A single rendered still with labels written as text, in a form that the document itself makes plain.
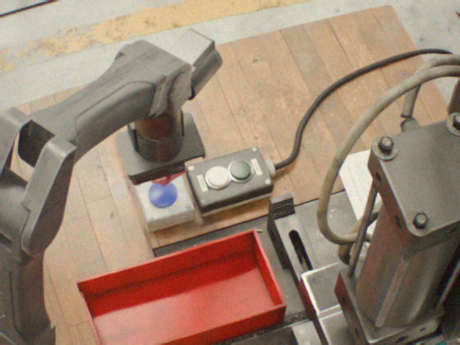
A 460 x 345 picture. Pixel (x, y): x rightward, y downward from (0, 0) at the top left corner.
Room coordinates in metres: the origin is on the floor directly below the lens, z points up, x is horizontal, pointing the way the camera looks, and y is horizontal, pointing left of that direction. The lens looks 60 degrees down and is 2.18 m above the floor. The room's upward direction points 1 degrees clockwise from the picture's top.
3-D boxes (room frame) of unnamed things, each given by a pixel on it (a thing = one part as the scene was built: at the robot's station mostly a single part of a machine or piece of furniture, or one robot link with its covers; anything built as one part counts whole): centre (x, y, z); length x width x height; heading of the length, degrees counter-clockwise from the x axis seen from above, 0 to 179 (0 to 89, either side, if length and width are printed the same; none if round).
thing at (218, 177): (0.71, 0.02, 0.93); 0.03 x 0.03 x 0.02
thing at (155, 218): (0.68, 0.09, 0.90); 0.07 x 0.07 x 0.06; 21
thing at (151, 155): (0.68, 0.09, 1.08); 0.10 x 0.07 x 0.07; 110
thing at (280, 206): (0.62, -0.08, 0.95); 0.06 x 0.03 x 0.09; 21
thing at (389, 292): (0.40, -0.16, 1.37); 0.11 x 0.09 x 0.30; 21
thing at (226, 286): (0.52, 0.06, 0.93); 0.25 x 0.12 x 0.06; 111
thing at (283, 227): (0.56, -0.10, 0.95); 0.15 x 0.03 x 0.10; 21
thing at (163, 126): (0.69, 0.09, 1.14); 0.07 x 0.06 x 0.07; 148
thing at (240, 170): (0.72, -0.01, 0.93); 0.03 x 0.03 x 0.02
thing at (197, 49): (0.72, 0.07, 1.18); 0.12 x 0.09 x 0.12; 148
